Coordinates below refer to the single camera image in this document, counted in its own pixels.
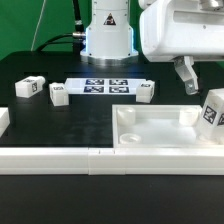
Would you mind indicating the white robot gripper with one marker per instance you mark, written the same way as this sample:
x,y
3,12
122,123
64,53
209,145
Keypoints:
x,y
182,29

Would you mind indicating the white apriltag base plate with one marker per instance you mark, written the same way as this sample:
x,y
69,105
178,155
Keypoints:
x,y
102,86

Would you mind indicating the white front fence wall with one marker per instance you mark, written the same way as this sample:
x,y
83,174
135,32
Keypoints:
x,y
97,161

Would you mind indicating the white square table top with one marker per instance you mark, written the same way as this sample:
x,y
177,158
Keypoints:
x,y
158,126

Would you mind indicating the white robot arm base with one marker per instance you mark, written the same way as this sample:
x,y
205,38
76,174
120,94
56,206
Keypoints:
x,y
109,37

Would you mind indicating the white left fence piece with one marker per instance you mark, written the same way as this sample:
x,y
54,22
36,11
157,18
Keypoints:
x,y
4,119

